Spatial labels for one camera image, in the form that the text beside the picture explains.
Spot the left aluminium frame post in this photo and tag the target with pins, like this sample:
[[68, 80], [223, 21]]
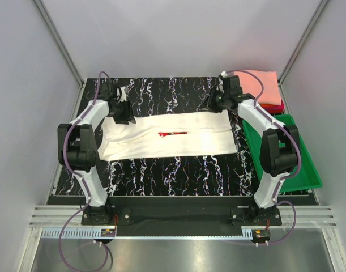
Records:
[[52, 29]]

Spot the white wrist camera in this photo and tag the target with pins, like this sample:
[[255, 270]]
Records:
[[220, 85], [121, 94]]

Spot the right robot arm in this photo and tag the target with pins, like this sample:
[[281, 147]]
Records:
[[279, 154]]

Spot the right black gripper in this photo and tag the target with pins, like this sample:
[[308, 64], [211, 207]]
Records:
[[205, 106]]

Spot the white slotted cable duct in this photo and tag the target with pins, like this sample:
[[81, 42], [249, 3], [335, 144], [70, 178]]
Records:
[[160, 234]]

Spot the aluminium frame post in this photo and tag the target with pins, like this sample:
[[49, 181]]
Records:
[[317, 14], [52, 29]]

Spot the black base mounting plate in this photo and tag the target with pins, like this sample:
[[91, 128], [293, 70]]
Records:
[[182, 213]]

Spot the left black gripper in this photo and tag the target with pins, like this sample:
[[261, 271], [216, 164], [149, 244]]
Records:
[[127, 116]]

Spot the right aluminium frame post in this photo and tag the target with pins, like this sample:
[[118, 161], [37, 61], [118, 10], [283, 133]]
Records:
[[317, 14]]

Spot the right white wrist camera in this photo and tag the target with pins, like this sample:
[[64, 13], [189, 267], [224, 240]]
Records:
[[220, 85]]

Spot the aluminium front rail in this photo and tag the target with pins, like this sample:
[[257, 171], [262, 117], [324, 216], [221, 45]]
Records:
[[305, 216]]

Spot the white t shirt red print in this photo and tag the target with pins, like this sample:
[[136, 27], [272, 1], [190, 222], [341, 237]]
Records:
[[168, 135]]

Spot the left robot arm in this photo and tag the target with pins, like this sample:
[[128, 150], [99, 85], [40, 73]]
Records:
[[78, 151]]

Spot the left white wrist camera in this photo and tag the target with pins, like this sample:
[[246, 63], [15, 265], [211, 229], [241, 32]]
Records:
[[121, 94]]

